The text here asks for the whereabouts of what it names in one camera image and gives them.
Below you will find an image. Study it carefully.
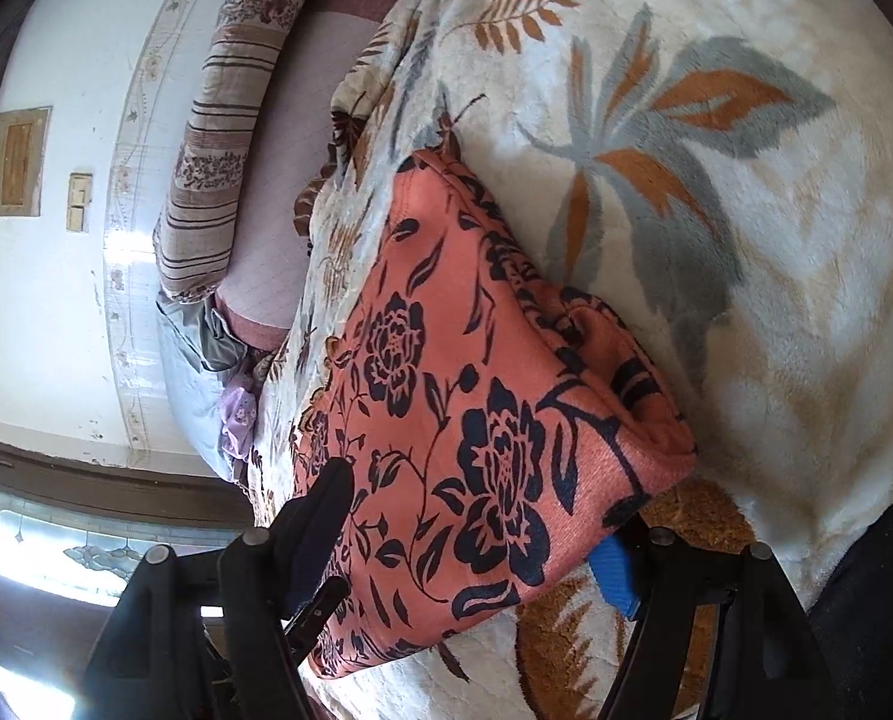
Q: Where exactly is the leaf print blanket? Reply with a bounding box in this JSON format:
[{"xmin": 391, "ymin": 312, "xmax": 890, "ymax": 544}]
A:
[{"xmin": 247, "ymin": 0, "xmax": 893, "ymax": 720}]

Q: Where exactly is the dark cloth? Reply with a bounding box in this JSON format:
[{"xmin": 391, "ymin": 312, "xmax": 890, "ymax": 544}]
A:
[{"xmin": 810, "ymin": 491, "xmax": 893, "ymax": 720}]

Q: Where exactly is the purple cloth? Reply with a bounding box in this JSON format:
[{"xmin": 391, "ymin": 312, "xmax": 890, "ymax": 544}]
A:
[{"xmin": 220, "ymin": 382, "xmax": 262, "ymax": 470}]

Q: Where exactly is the wall switch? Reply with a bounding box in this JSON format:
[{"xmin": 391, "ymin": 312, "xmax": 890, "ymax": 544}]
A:
[{"xmin": 66, "ymin": 172, "xmax": 95, "ymax": 232}]

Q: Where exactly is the orange floral shirt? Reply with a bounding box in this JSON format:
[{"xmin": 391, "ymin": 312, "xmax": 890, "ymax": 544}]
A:
[{"xmin": 290, "ymin": 148, "xmax": 699, "ymax": 682}]

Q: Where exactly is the stained glass window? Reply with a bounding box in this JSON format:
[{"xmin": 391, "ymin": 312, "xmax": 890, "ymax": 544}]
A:
[{"xmin": 0, "ymin": 442, "xmax": 271, "ymax": 691}]

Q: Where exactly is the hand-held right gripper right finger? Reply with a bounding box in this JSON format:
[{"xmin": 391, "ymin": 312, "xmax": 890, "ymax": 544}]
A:
[{"xmin": 588, "ymin": 525, "xmax": 819, "ymax": 720}]

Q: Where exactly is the striped floral pillow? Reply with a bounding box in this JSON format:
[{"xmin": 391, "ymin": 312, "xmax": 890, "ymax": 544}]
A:
[{"xmin": 152, "ymin": 0, "xmax": 337, "ymax": 302}]

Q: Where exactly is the grey blue pillow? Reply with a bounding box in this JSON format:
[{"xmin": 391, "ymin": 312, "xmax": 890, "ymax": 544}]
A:
[{"xmin": 154, "ymin": 292, "xmax": 245, "ymax": 477}]

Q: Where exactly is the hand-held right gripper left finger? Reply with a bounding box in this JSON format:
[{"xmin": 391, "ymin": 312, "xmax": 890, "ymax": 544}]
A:
[{"xmin": 90, "ymin": 456, "xmax": 359, "ymax": 720}]

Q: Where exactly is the pink bolster pillow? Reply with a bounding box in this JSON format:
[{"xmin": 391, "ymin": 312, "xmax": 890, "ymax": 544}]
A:
[{"xmin": 214, "ymin": 0, "xmax": 410, "ymax": 346}]

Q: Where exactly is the wooden wall panel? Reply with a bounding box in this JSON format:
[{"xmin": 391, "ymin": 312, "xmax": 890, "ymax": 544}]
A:
[{"xmin": 0, "ymin": 108, "xmax": 52, "ymax": 217}]

